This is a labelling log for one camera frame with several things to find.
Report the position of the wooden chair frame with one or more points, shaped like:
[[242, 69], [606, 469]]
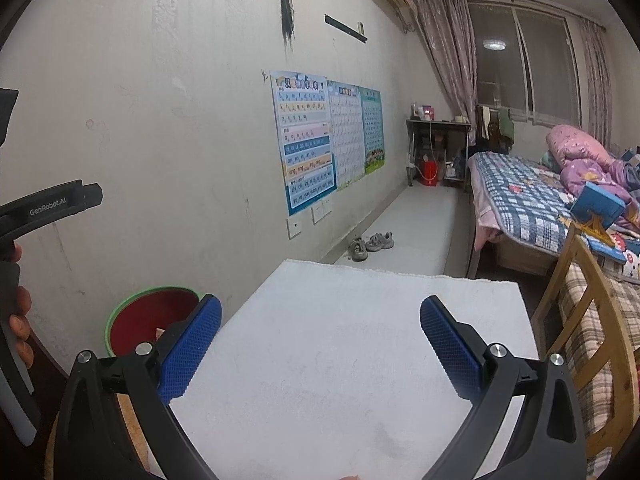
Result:
[[580, 317]]

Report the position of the grey right sneaker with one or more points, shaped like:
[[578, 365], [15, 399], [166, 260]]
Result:
[[380, 241]]

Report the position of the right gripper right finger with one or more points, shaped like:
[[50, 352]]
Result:
[[548, 439]]

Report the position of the dark metal shelf rack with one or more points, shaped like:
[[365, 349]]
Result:
[[444, 142]]

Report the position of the grey sneaker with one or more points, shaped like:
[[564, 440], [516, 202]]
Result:
[[357, 250], [380, 241]]

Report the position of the pink floral curtain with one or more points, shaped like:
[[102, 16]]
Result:
[[447, 28], [598, 81]]

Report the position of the grey left sneaker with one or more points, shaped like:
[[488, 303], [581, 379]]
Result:
[[357, 250]]

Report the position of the window with metal frame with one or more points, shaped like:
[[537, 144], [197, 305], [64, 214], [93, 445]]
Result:
[[526, 64]]

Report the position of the person left hand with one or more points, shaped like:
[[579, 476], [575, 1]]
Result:
[[20, 326]]

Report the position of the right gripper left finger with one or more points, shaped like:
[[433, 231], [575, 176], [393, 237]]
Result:
[[92, 439]]

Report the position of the pink folded quilt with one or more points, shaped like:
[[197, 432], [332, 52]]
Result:
[[583, 159]]

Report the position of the wall socket plate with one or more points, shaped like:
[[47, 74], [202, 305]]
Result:
[[295, 227]]

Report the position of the blue pinyin wall poster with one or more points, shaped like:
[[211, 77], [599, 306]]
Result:
[[302, 111]]

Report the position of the pink floral curtain right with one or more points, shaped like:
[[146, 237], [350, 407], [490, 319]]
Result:
[[598, 81]]

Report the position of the green chart wall poster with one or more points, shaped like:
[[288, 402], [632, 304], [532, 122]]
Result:
[[373, 131]]

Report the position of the white chart wall poster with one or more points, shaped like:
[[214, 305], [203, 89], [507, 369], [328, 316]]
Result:
[[347, 132]]

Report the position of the bed with plaid blanket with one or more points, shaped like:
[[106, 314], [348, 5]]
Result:
[[528, 203]]

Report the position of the pink floral curtain left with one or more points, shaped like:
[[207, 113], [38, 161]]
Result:
[[447, 28]]

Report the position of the green rimmed red trash bin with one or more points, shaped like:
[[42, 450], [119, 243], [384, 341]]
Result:
[[142, 316]]

